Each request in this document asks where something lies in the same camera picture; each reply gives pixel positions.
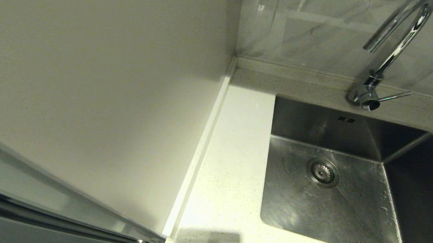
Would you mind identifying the stainless steel sink basin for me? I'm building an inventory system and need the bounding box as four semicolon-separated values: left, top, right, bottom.
257;94;433;243

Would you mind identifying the round metal drain strainer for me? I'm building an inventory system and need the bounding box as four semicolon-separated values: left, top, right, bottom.
305;157;341;189

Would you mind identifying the white countertop trim strip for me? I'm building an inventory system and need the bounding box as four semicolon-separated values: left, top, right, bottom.
162;53;238;243

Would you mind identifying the thin chrome faucet lever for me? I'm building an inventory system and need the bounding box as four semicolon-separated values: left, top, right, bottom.
377;89;412;105

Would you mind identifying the shiny steel appliance edge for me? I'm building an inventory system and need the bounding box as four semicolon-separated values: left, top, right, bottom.
0;123;175;243

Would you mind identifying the chrome gooseneck faucet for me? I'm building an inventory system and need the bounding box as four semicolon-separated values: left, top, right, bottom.
344;0;433;116

